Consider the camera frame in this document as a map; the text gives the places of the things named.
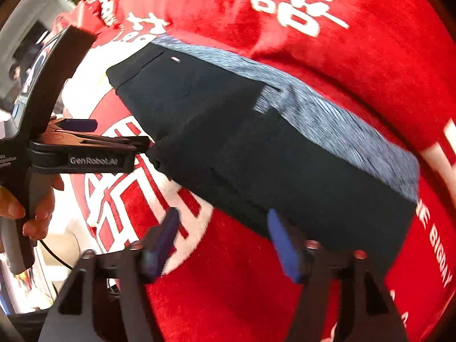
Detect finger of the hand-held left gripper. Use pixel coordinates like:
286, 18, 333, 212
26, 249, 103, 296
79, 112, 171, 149
36, 131, 151, 154
48, 118, 99, 134

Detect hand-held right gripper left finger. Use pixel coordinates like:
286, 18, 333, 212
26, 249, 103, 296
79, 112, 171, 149
38, 207, 181, 342

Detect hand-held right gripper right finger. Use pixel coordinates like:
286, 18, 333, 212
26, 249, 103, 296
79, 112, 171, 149
266, 209, 409, 342

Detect dark navy pants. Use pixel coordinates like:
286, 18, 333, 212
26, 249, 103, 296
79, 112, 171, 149
106, 36, 422, 276

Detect person's left hand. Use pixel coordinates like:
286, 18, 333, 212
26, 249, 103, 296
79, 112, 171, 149
0, 175, 65, 241

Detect red printed blanket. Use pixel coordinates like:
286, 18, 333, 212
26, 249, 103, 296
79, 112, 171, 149
53, 0, 456, 342

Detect black cable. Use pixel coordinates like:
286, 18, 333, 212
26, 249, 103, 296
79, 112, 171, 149
38, 239, 75, 270

